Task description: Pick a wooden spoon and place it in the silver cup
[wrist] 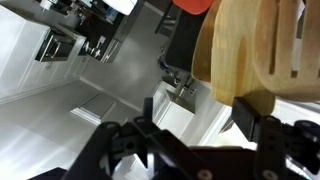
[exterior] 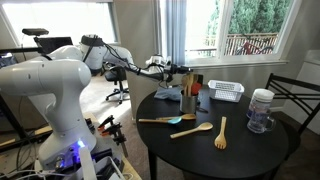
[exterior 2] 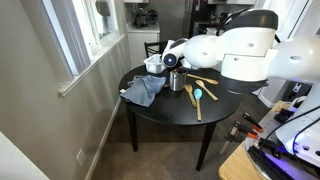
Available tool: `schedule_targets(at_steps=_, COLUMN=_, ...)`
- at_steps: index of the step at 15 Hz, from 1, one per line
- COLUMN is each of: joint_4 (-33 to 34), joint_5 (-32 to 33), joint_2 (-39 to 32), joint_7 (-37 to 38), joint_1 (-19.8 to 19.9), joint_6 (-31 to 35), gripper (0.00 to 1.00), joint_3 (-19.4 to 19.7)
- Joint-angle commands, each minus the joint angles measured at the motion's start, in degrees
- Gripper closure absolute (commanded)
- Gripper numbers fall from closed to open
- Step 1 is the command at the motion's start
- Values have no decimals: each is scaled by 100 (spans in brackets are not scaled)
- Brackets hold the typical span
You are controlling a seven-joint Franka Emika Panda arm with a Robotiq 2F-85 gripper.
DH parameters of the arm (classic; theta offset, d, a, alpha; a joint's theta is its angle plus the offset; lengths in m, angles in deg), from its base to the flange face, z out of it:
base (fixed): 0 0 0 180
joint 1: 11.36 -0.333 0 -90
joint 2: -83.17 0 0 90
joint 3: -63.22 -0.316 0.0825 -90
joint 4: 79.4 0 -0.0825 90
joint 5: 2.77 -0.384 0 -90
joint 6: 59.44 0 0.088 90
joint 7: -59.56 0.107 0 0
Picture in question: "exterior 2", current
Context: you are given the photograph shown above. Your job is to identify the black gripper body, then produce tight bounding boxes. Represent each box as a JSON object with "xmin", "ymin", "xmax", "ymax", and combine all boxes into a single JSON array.
[{"xmin": 171, "ymin": 67, "xmax": 189, "ymax": 75}]

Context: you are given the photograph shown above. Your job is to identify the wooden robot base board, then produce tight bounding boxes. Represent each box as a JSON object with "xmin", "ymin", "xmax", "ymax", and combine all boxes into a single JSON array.
[{"xmin": 218, "ymin": 99, "xmax": 320, "ymax": 180}]

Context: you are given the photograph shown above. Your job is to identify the silver metal cup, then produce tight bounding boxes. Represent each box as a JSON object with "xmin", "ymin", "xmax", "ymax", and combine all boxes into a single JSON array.
[{"xmin": 169, "ymin": 69, "xmax": 188, "ymax": 93}]

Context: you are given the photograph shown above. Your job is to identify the small wooden spoon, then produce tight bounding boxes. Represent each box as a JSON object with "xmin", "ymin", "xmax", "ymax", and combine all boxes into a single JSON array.
[{"xmin": 183, "ymin": 84, "xmax": 198, "ymax": 109}]

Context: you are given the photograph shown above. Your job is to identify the white plastic basket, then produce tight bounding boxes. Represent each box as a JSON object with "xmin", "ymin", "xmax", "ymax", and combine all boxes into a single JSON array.
[{"xmin": 143, "ymin": 53, "xmax": 166, "ymax": 75}]

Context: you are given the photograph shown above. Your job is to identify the wooden spork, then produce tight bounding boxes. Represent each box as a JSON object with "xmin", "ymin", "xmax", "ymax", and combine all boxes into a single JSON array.
[{"xmin": 186, "ymin": 73, "xmax": 220, "ymax": 86}]

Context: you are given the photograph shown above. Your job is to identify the black metal chair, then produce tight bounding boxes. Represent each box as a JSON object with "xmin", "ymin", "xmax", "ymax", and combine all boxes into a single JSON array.
[{"xmin": 143, "ymin": 40, "xmax": 169, "ymax": 60}]

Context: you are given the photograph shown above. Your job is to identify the round black table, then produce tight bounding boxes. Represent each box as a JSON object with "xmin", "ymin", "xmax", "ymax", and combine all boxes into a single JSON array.
[{"xmin": 118, "ymin": 63, "xmax": 242, "ymax": 172}]

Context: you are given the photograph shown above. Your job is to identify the blue cloth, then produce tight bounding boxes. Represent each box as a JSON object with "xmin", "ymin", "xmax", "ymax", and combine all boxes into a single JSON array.
[{"xmin": 119, "ymin": 74, "xmax": 167, "ymax": 108}]

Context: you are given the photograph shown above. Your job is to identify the white cabinet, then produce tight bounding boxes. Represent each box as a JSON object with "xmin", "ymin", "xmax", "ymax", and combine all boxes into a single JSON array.
[{"xmin": 126, "ymin": 22, "xmax": 161, "ymax": 70}]

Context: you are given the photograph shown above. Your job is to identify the dark refrigerator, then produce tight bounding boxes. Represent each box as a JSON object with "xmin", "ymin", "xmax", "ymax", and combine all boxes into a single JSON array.
[{"xmin": 181, "ymin": 0, "xmax": 221, "ymax": 38}]

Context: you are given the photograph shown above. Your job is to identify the black coffee maker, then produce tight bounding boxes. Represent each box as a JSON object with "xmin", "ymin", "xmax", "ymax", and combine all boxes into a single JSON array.
[{"xmin": 132, "ymin": 7, "xmax": 150, "ymax": 30}]

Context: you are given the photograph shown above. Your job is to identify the white framed window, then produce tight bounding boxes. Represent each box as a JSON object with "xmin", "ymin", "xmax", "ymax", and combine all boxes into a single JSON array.
[{"xmin": 39, "ymin": 0, "xmax": 127, "ymax": 98}]

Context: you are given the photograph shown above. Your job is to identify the black bin with white logo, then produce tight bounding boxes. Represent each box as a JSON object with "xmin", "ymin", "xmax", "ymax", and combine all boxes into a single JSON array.
[{"xmin": 286, "ymin": 81, "xmax": 313, "ymax": 102}]

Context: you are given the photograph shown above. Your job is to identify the orange handled bar clamp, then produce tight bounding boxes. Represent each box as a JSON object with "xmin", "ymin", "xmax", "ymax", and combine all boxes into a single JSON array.
[
  {"xmin": 219, "ymin": 120, "xmax": 260, "ymax": 155},
  {"xmin": 242, "ymin": 112, "xmax": 265, "ymax": 134}
]

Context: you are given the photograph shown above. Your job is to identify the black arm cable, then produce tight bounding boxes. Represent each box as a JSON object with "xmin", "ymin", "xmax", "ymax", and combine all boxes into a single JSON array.
[{"xmin": 258, "ymin": 104, "xmax": 320, "ymax": 158}]

